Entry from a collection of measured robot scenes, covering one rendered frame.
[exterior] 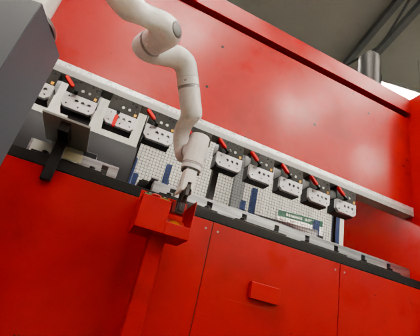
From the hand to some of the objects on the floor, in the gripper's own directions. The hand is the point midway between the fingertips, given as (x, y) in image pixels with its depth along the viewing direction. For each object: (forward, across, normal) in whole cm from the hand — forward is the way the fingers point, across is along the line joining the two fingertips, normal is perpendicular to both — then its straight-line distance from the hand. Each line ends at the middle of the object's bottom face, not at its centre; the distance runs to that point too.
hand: (180, 208), depth 125 cm
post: (+88, +102, -43) cm, 141 cm away
